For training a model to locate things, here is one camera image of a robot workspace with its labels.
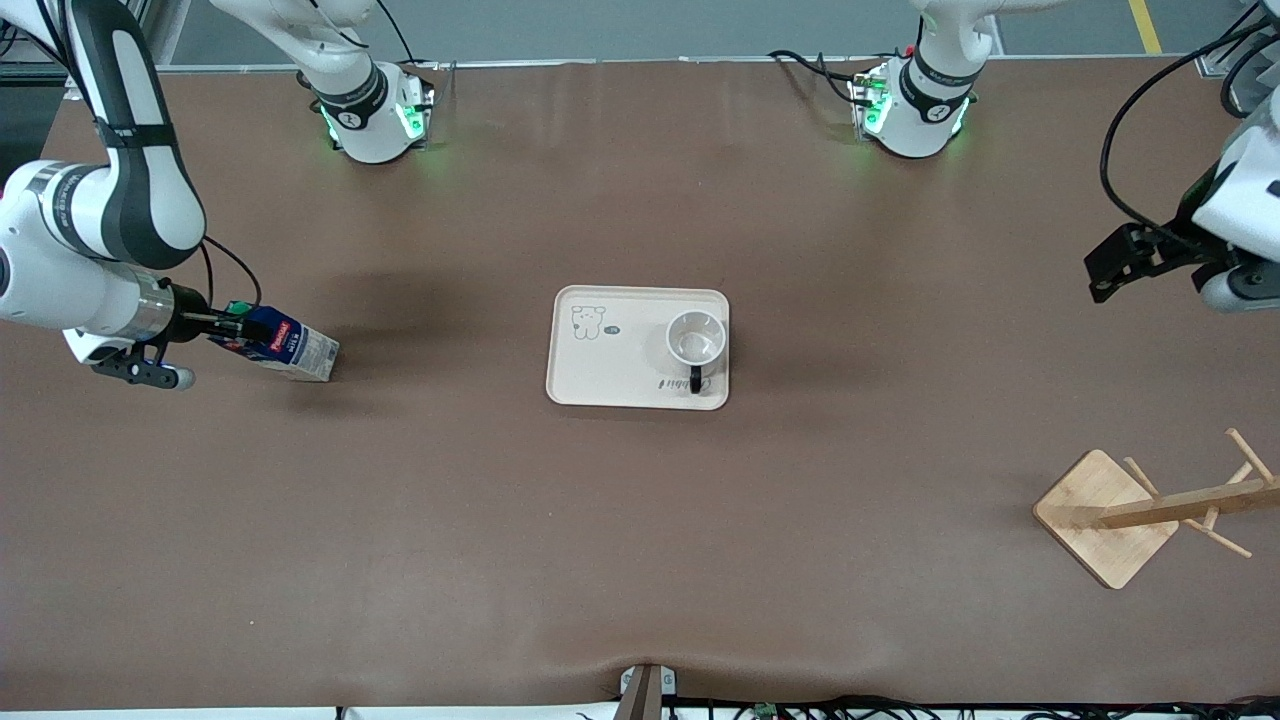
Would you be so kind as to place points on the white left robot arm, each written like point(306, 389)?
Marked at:
point(920, 120)

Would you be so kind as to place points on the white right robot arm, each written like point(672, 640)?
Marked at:
point(130, 190)

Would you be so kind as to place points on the grey pleated foam panel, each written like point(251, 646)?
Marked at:
point(1260, 90)

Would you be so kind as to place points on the grey camera pole mount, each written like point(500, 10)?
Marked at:
point(642, 690)

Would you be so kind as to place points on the cream tray with rabbit print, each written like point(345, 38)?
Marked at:
point(610, 360)

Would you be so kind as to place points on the blue milk carton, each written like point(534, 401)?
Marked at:
point(290, 350)

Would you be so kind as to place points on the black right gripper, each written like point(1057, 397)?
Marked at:
point(187, 308)

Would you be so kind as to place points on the wooden mug rack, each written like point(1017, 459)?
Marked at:
point(1105, 520)

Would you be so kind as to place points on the white smiley mug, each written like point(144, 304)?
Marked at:
point(695, 340)

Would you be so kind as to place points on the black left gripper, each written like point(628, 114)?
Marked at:
point(1172, 246)

